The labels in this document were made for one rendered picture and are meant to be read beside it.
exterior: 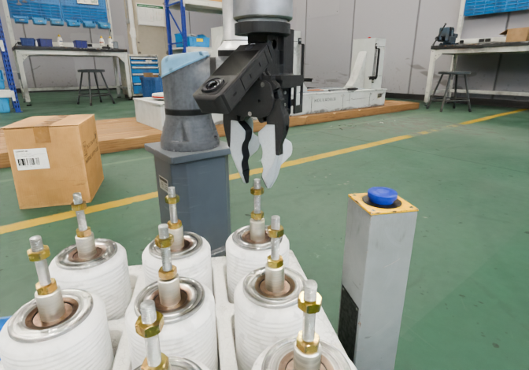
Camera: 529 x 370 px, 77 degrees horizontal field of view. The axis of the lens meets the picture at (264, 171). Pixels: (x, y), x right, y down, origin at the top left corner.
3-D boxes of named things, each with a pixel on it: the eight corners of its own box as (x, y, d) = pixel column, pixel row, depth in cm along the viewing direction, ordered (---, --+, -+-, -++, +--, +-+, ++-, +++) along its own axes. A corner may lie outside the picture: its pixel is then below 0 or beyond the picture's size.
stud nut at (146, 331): (138, 342, 22) (136, 331, 22) (134, 325, 24) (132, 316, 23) (167, 331, 23) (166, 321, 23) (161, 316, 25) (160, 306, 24)
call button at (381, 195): (361, 199, 49) (362, 186, 48) (386, 197, 49) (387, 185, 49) (375, 211, 45) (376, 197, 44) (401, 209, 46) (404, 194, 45)
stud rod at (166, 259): (162, 288, 36) (155, 226, 34) (169, 283, 37) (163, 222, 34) (168, 291, 35) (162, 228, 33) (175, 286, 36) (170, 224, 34)
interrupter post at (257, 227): (260, 234, 52) (260, 214, 51) (268, 240, 50) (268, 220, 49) (246, 238, 50) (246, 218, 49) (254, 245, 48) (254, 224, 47)
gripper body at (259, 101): (304, 117, 48) (307, 26, 44) (271, 125, 41) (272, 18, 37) (260, 113, 52) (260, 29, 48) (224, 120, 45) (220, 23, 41)
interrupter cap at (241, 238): (264, 223, 55) (264, 220, 55) (292, 242, 49) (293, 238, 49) (223, 235, 51) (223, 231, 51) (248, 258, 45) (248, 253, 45)
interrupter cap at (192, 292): (138, 337, 32) (137, 331, 32) (131, 291, 38) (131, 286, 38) (213, 312, 35) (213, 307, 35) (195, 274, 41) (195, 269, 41)
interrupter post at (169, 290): (161, 312, 35) (158, 285, 34) (157, 298, 37) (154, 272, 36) (183, 305, 36) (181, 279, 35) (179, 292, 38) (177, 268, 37)
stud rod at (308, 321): (315, 361, 27) (319, 283, 25) (307, 368, 27) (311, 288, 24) (306, 353, 28) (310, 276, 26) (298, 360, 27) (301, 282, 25)
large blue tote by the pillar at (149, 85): (141, 102, 483) (138, 76, 472) (167, 101, 510) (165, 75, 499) (157, 105, 448) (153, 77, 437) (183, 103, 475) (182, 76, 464)
